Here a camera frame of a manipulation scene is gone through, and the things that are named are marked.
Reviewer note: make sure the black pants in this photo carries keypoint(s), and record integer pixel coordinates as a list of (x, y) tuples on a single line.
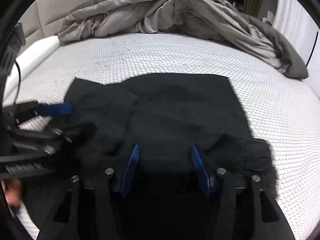
[(165, 115)]

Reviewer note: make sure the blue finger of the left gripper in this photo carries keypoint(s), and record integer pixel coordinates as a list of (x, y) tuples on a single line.
[(78, 133), (55, 109)]

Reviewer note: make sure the white mesh mattress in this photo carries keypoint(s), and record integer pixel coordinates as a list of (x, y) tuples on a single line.
[(283, 111)]

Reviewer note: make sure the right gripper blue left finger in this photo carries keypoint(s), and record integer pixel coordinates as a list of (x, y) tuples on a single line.
[(129, 170)]

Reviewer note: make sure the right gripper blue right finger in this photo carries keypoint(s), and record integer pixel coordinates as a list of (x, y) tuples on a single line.
[(204, 179)]

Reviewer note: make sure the beige upholstered headboard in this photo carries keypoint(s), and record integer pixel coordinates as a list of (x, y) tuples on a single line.
[(44, 17)]

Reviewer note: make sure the white curtain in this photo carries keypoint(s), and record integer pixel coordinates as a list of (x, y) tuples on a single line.
[(295, 23)]

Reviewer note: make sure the person's left hand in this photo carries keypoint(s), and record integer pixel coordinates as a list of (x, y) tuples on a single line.
[(12, 191)]

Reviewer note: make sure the grey rumpled duvet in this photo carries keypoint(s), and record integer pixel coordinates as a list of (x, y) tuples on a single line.
[(214, 20)]

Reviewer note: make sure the white pillow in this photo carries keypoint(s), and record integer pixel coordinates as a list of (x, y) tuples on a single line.
[(30, 59)]

